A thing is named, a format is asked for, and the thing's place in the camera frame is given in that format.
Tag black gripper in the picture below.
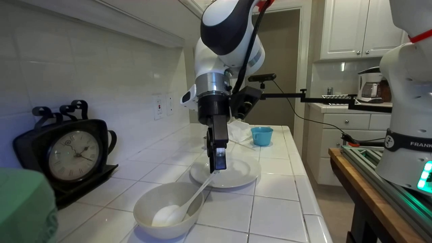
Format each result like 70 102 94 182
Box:
197 91 232 172

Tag white spoon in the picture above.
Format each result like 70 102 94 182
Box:
154 168 218 226

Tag grey bowl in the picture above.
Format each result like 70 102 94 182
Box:
132 180 205 240

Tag crumpled white paper towel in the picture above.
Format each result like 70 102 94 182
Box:
226 117 253 145

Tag teal measuring cup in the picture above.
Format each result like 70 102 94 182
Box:
249 125 274 148

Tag white powder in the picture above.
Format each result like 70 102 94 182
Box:
151 203 190 228

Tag white drawer base cabinet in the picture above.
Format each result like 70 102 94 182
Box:
307 102 393 186

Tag black table clock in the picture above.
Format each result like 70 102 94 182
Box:
12 98 118 209

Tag white cabinet above counter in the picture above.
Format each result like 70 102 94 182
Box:
17 0 213 48

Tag wooden table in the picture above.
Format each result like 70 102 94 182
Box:
328 145 426 243

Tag green topped container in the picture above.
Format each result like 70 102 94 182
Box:
0 167 59 243

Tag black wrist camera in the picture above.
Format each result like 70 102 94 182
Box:
229 84 263 121

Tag white light switch plate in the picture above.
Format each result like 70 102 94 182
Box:
164 93 175 117

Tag white wall outlet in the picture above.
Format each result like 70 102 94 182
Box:
151 93 166 121

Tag black stereo camera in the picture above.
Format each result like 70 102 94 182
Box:
248 71 278 83

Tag black stereo camera cable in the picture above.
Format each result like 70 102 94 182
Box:
268 79 356 145

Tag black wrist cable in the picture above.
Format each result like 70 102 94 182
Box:
231 0 275 95

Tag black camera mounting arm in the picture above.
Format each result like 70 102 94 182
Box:
259 80 394 113

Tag metal robot mounting rail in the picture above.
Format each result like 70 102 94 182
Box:
339 143 432 240

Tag white panelled wall cabinets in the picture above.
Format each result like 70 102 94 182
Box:
318 0 409 62

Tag red strap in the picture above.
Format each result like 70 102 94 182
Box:
407 28 432 44

